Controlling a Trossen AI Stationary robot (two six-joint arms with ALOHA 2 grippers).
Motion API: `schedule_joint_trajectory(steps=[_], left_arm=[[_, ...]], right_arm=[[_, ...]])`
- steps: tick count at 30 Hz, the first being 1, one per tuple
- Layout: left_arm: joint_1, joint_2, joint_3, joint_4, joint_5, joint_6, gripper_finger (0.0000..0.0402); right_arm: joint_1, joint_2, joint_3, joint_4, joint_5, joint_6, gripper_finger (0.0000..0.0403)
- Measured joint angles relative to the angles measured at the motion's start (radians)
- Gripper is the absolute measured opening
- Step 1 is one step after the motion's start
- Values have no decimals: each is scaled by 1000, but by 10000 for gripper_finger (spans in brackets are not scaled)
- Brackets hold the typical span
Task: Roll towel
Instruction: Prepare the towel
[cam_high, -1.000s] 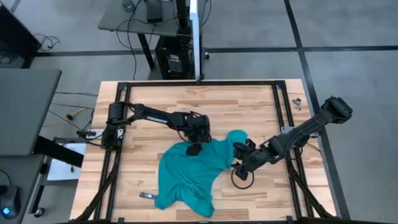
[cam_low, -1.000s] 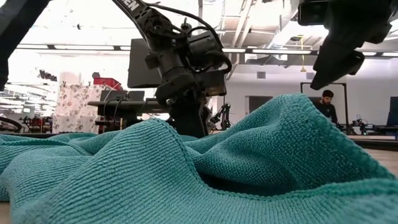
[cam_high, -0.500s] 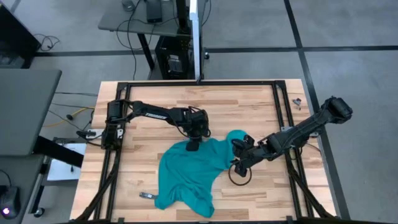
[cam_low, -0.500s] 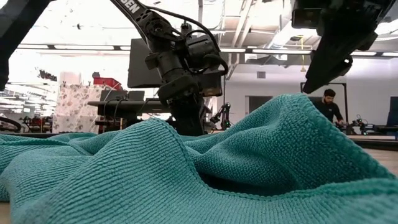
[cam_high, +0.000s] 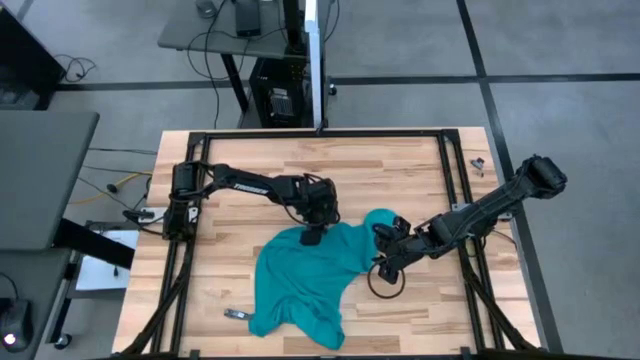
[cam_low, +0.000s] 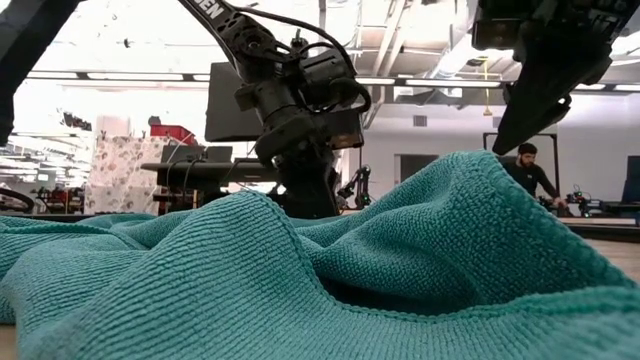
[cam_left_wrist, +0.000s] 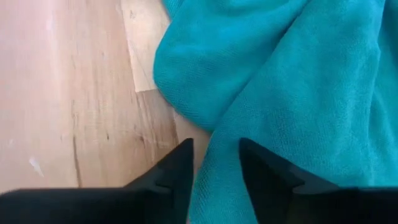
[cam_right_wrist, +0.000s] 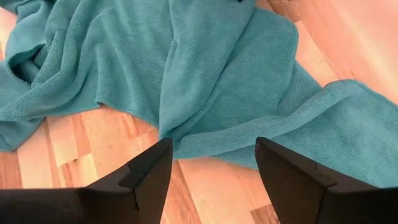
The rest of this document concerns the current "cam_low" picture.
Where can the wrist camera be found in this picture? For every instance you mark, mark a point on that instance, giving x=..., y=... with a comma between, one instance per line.
x=492, y=35
x=346, y=132

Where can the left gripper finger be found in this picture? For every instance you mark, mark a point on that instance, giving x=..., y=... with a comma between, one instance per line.
x=310, y=195

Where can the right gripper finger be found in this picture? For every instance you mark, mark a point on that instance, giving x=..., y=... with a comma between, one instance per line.
x=535, y=100

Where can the small grey desk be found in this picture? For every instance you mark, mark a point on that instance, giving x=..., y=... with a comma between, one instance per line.
x=200, y=172

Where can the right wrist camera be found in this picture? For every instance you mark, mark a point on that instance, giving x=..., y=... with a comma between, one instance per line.
x=492, y=35

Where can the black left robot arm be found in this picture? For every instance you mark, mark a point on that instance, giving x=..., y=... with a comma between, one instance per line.
x=235, y=30

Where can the person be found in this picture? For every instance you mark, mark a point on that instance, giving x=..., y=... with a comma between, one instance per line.
x=530, y=175

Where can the small black robot arm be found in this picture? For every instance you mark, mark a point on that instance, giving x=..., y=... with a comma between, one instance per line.
x=361, y=185

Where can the black monitor stand pole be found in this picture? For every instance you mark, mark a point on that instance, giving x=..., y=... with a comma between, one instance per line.
x=299, y=39

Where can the red and black equipment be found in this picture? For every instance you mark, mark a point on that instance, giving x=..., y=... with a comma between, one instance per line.
x=60, y=197

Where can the white vertical post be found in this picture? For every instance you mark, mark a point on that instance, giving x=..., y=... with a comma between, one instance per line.
x=322, y=12

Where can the black monitor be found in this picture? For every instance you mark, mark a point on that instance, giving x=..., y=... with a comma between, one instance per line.
x=225, y=105

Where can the floral patterned cloth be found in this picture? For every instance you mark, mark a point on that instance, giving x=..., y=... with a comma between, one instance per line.
x=117, y=175

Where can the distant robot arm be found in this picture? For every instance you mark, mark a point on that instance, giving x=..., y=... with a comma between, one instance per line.
x=580, y=202

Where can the white container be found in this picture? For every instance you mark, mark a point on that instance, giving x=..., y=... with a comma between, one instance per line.
x=112, y=126

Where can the dark grey box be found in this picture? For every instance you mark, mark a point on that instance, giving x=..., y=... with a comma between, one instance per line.
x=182, y=153

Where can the distant wooden table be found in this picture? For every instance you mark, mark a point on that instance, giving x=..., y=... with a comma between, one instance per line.
x=600, y=220

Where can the red box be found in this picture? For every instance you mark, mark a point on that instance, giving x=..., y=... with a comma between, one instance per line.
x=172, y=132

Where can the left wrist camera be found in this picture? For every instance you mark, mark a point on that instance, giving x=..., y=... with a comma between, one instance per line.
x=346, y=132

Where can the dark blue panel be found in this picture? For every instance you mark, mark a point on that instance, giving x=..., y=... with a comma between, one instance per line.
x=632, y=180

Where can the teal microfibre towel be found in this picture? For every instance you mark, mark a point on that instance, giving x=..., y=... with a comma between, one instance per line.
x=320, y=280

